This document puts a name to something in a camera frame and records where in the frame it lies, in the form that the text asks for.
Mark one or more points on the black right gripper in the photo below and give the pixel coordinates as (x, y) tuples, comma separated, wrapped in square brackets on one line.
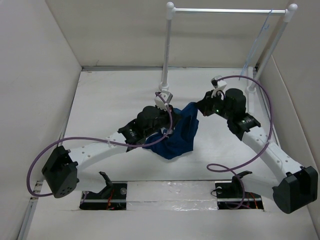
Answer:
[(204, 105)]

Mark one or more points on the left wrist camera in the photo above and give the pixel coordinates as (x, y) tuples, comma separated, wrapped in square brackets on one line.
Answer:
[(162, 99)]

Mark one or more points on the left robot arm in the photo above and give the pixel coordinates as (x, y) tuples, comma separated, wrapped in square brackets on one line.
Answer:
[(63, 166)]

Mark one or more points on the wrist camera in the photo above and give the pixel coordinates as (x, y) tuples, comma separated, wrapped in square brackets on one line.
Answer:
[(162, 99), (218, 84)]

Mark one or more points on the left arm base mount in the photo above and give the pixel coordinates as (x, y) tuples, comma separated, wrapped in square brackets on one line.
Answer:
[(113, 197)]

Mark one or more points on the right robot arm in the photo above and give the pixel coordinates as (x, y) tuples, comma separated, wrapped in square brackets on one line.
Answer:
[(294, 185)]

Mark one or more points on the light blue wire hanger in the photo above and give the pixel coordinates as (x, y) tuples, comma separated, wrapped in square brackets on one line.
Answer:
[(257, 42)]

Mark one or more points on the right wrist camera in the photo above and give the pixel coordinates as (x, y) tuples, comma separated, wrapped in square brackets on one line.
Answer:
[(218, 84)]

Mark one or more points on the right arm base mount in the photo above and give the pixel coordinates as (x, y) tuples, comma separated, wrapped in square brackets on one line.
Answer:
[(230, 196)]

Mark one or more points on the blue t shirt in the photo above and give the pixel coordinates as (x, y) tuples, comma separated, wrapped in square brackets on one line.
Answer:
[(180, 140)]

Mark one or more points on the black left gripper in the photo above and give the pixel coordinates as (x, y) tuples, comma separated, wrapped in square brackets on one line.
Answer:
[(167, 115)]

